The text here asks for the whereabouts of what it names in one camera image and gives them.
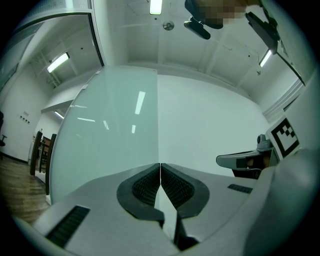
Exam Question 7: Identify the black chest pack cable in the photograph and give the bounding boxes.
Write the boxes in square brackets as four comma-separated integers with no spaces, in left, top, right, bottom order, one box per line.
[276,51,307,86]

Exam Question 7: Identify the fluorescent ceiling light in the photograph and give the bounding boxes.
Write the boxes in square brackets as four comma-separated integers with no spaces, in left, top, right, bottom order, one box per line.
[46,51,71,74]

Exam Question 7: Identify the slanted ceiling light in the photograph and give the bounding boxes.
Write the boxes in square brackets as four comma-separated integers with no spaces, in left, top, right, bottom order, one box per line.
[258,48,273,68]

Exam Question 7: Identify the person's face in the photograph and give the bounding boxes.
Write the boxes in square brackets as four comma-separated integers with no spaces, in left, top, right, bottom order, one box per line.
[184,0,262,30]

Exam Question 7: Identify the long ceiling light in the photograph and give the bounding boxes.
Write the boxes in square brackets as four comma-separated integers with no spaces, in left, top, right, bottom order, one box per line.
[149,0,164,15]

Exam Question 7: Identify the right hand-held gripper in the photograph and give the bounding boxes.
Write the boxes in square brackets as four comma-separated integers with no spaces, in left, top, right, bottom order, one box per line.
[216,117,300,180]

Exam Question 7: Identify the dark wooden table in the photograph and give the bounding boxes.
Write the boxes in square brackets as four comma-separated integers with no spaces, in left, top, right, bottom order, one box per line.
[29,131,58,196]

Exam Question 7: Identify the black head-mounted camera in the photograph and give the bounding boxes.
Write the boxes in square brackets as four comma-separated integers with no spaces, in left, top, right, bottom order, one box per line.
[183,16,212,40]

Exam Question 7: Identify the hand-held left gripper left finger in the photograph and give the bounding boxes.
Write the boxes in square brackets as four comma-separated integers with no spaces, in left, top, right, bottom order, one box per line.
[33,162,181,256]

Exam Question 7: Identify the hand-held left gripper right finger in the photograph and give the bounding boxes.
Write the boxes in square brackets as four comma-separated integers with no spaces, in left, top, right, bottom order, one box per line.
[161,162,261,252]

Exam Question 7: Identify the black chest pack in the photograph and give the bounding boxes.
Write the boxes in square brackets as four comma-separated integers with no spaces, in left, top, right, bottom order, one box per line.
[244,11,280,55]

